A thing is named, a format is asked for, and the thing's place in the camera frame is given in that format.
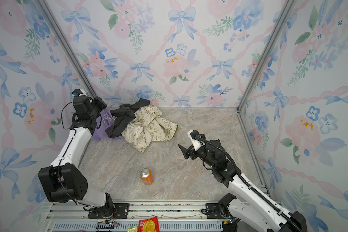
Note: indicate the aluminium corner post right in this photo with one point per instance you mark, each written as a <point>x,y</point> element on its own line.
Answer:
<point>281,21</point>

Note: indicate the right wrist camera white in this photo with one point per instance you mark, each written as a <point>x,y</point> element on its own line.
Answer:
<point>195,137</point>

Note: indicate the red snack packet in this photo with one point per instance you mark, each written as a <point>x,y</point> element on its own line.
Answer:
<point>149,225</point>

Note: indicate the purple cloth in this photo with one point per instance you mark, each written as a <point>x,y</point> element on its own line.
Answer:
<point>106,120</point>

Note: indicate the cream patterned cloth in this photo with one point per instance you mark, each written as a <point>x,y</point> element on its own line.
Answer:
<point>148,126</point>

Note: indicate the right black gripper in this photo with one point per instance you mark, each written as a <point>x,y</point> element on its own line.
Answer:
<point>192,151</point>

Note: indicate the aluminium corner post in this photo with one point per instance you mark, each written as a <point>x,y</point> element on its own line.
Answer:
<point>54,25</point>
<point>281,21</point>

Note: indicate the dark grey cloth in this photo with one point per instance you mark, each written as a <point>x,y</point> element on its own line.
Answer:
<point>124,115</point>

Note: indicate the orange soda can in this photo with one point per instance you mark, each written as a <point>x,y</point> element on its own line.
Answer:
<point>147,176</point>

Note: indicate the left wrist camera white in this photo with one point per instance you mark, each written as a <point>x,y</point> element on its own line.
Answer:
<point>79,92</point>

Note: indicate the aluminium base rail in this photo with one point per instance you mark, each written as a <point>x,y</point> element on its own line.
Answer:
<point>173,216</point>

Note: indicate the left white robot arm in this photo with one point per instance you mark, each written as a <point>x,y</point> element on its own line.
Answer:
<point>62,180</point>

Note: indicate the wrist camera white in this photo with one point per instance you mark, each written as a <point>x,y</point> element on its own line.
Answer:
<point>195,137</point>
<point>79,92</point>

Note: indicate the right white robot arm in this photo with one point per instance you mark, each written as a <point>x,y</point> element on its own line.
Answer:
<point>261,213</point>

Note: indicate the aluminium corner post left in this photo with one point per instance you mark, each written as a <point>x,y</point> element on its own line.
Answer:
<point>54,25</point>

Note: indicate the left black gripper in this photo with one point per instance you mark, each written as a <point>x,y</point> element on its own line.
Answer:
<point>98,100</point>

